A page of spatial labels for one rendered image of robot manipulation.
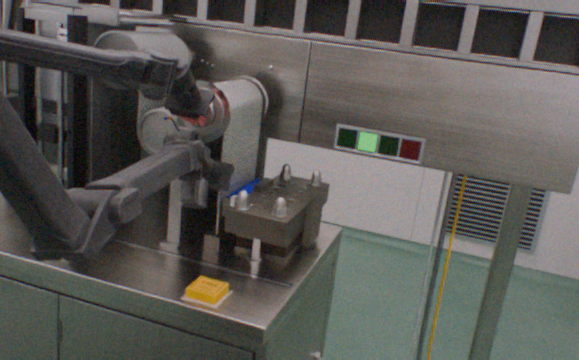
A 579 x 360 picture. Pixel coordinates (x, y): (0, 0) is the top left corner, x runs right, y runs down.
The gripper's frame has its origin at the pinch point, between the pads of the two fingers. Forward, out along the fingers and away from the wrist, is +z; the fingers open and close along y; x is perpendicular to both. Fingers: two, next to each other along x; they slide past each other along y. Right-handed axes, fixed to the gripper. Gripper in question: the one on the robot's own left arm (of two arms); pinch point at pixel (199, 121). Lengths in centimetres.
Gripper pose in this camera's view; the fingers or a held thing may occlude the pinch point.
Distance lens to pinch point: 134.4
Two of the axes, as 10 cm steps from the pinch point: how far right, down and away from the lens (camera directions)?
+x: 3.0, -8.6, 4.1
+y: 9.5, 2.1, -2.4
